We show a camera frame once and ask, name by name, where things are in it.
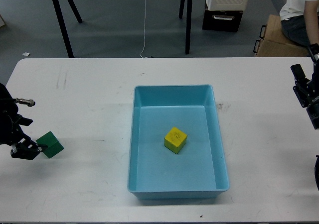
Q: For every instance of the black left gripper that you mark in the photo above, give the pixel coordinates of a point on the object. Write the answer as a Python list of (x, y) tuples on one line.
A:
[(22, 146)]

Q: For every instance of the yellow cube block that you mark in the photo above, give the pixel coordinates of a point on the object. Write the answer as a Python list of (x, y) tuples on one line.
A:
[(175, 140)]

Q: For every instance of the cardboard box with handles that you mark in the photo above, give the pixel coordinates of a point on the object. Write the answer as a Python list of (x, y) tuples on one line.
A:
[(273, 43)]

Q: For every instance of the seated person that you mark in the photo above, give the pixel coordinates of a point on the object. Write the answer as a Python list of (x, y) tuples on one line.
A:
[(300, 21)]

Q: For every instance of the blue plastic bin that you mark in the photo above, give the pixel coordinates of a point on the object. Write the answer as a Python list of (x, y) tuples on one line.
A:
[(199, 170)]

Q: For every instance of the black drawer cabinet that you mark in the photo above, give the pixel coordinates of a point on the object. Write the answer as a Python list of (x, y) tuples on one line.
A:
[(222, 20)]

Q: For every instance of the black table leg right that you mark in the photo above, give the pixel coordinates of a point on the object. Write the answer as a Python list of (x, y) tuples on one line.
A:
[(186, 4)]

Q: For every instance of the green cube block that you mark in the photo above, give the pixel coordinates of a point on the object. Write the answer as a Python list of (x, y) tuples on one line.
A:
[(49, 144)]

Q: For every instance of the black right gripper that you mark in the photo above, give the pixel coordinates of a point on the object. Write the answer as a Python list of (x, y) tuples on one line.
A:
[(304, 88)]

